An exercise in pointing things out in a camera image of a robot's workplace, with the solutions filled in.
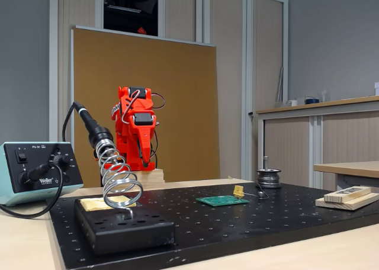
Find black soldering iron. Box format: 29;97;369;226
72;100;102;137

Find soldering iron spring stand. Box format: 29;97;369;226
73;197;175;255

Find green circuit board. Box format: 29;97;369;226
195;194;250;207

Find teal black soldering station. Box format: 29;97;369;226
0;142;84;207

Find metal spring iron holder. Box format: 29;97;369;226
88;127;144;220

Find brown cork pinboard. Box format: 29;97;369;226
70;25;221;188

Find yellow cleaning sponge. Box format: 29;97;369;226
80;195;137;212

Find black perforated breadboard plate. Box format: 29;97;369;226
49;181;379;270

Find tall grey shutter cabinet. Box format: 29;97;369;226
49;0;290;182

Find low grey shutter cabinet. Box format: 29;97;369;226
256;95;379;191

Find printed wooden plank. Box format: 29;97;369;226
323;186;372;203

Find wooden desk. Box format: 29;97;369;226
313;160;379;194

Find plain wooden plank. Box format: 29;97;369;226
315;192;379;211

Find white red gripper servo cable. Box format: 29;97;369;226
120;89;142;124

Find red black arm servo cable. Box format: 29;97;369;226
152;94;166;110

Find thin solder wire strand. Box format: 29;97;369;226
242;184;269;200

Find solder wire spool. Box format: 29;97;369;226
256;168;282;189

